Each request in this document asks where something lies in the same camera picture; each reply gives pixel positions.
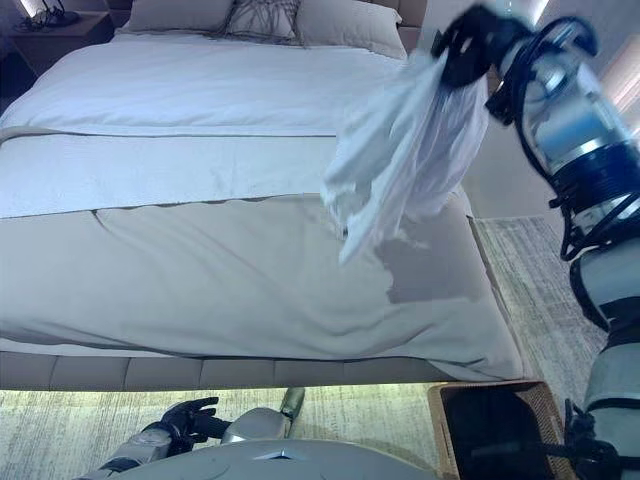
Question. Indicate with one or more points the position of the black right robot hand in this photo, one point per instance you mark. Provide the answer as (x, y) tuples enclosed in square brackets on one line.
[(475, 45)]

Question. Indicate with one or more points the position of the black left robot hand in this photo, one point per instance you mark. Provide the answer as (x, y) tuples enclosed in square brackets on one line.
[(197, 422)]

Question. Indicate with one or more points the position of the white t-shirt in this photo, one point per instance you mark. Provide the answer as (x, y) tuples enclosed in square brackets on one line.
[(415, 150)]

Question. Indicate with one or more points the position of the black garment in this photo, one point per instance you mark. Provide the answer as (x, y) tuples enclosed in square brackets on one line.
[(500, 440)]

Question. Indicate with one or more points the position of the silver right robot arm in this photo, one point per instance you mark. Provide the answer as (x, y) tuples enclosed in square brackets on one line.
[(570, 115)]

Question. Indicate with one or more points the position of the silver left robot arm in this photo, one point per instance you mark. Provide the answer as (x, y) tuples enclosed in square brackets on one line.
[(135, 447)]

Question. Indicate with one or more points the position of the brown wicker basket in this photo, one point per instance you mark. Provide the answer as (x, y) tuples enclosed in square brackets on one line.
[(437, 435)]

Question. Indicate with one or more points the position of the silver left robot leg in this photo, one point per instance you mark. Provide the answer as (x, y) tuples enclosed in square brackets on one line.
[(260, 422)]

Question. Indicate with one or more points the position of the grey robot torso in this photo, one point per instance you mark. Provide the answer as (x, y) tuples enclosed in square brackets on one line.
[(275, 462)]

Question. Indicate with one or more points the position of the plain beige pillow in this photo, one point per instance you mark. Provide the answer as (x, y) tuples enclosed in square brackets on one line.
[(175, 17), (350, 27)]

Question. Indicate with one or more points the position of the sheer white curtain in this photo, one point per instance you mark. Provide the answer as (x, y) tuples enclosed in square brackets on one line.
[(625, 75)]

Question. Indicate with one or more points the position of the grey patterned pillow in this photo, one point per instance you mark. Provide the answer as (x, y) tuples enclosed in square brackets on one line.
[(265, 20)]

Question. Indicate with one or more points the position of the white duvet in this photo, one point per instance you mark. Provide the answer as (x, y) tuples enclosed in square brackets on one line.
[(175, 100)]

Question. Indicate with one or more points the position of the brown wooden nightstand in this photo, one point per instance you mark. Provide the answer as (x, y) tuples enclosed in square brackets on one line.
[(60, 47)]

